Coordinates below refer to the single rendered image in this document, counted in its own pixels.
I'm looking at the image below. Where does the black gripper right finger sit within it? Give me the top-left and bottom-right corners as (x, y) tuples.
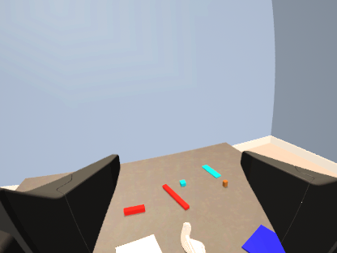
(240, 150), (337, 253)

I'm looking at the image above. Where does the long red bar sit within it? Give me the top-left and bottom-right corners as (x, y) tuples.
(163, 184), (189, 210)

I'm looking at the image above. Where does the blue flat square plate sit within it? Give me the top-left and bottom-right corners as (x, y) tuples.
(243, 225), (285, 253)

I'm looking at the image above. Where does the cyan flat rectangular plate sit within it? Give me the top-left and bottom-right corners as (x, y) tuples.
(202, 165), (221, 178)

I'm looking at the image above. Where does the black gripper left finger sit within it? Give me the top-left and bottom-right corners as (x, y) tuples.
(0, 153), (121, 253)

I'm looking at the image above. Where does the red rectangular block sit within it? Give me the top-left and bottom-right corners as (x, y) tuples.
(123, 204), (145, 215)

